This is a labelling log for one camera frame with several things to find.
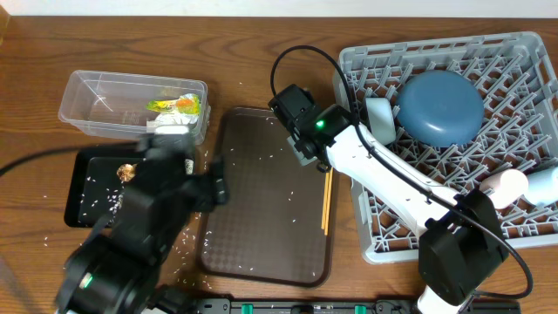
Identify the light blue rice bowl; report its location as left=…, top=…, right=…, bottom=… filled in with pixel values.
left=365, top=98, right=396, bottom=146

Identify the brown shiitake mushroom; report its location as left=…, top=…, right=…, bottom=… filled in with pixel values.
left=117, top=164, right=137, bottom=182

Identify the yellow green foil wrapper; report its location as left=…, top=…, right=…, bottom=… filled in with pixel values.
left=146, top=93, right=201, bottom=115

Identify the blue plate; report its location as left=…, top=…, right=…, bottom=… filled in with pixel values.
left=396, top=70, right=484, bottom=147

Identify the pink cup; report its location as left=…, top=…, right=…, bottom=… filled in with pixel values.
left=480, top=168, right=528, bottom=209

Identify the light blue cup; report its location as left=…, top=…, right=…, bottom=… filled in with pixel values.
left=524, top=167, right=558, bottom=206

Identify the white tissue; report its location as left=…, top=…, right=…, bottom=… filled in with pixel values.
left=146, top=113, right=199, bottom=133

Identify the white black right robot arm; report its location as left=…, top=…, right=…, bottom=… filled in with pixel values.
left=269, top=85, right=508, bottom=313

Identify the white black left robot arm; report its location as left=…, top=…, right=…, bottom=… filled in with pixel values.
left=55, top=125, right=229, bottom=313

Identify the grey dishwasher rack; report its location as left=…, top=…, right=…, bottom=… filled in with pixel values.
left=338, top=31, right=557, bottom=264

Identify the dark brown tray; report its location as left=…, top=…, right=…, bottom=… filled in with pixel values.
left=197, top=107, right=332, bottom=288

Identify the black bin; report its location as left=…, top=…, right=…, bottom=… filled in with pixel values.
left=64, top=146, right=166, bottom=228

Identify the clear plastic bin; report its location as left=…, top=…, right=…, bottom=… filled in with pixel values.
left=58, top=70, right=211, bottom=145

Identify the black camera cable right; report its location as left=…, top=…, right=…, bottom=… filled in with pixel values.
left=269, top=44, right=535, bottom=301

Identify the black rail with green clips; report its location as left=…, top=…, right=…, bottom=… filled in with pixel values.
left=152, top=285, right=520, bottom=314

